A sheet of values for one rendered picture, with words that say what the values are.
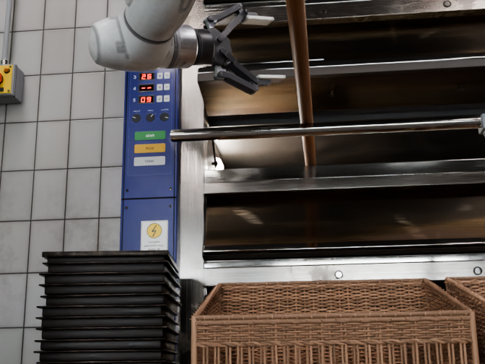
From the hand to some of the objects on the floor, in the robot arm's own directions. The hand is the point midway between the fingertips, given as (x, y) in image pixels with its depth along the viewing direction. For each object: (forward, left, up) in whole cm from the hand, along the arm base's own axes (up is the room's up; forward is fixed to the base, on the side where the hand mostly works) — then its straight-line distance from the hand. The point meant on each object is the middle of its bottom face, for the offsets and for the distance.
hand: (272, 49), depth 155 cm
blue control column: (-43, +139, -131) cm, 196 cm away
